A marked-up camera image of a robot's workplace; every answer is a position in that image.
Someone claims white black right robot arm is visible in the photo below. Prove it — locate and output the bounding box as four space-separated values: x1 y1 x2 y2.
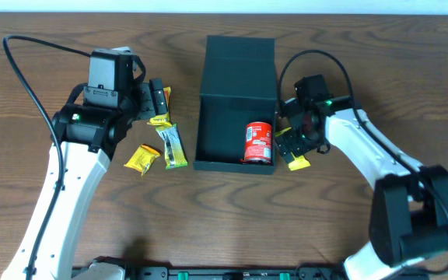
275 96 448 279

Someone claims yellow snack bar wrapper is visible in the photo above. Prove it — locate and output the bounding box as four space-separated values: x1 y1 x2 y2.
275 128 310 171

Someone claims small yellow snack packet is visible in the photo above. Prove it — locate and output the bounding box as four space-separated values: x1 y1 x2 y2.
124 144 160 176

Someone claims red soda can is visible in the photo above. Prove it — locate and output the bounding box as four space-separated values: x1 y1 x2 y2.
243 121 272 164

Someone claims green yellow snack bar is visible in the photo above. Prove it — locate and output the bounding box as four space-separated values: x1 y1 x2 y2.
156 124 188 170

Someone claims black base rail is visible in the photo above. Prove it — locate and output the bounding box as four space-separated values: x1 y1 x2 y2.
72 265 349 280

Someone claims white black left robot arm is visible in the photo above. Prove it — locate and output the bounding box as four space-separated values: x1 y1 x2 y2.
2 78 166 279

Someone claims orange yellow snack packet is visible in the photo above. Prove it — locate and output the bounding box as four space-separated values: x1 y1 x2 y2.
148 86 173 127

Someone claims black gift box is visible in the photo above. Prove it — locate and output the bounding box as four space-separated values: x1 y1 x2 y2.
193 35 278 175

